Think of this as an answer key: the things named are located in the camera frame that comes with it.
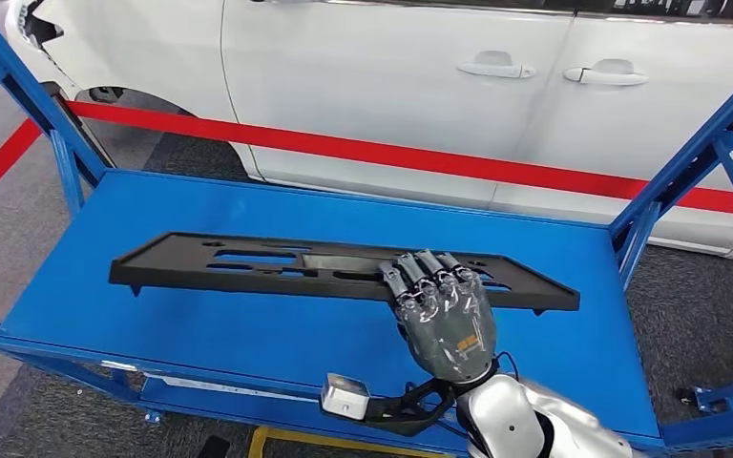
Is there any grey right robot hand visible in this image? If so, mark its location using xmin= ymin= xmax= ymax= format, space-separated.
xmin=379 ymin=249 xmax=499 ymax=385

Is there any long black plastic car part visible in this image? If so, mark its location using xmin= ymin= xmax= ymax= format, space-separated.
xmin=108 ymin=231 xmax=581 ymax=316

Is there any white car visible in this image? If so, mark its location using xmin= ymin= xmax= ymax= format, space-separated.
xmin=4 ymin=0 xmax=733 ymax=260

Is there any black barrier post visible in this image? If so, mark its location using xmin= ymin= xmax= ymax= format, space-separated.
xmin=42 ymin=80 xmax=116 ymax=173

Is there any white car door handle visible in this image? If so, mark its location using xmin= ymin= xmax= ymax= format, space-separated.
xmin=456 ymin=50 xmax=537 ymax=80
xmin=562 ymin=58 xmax=650 ymax=87

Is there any black camera mounting bracket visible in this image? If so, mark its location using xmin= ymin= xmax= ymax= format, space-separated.
xmin=363 ymin=378 xmax=457 ymax=439

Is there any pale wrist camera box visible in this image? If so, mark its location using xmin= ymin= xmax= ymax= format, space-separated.
xmin=319 ymin=372 xmax=371 ymax=423

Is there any blue metal shelf rack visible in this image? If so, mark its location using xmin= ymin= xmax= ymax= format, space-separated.
xmin=0 ymin=0 xmax=733 ymax=458

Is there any long red barrier belt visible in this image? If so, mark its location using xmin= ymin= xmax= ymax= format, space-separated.
xmin=64 ymin=99 xmax=733 ymax=218

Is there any short red barrier belt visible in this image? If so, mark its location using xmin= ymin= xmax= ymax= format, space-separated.
xmin=0 ymin=118 xmax=43 ymax=220

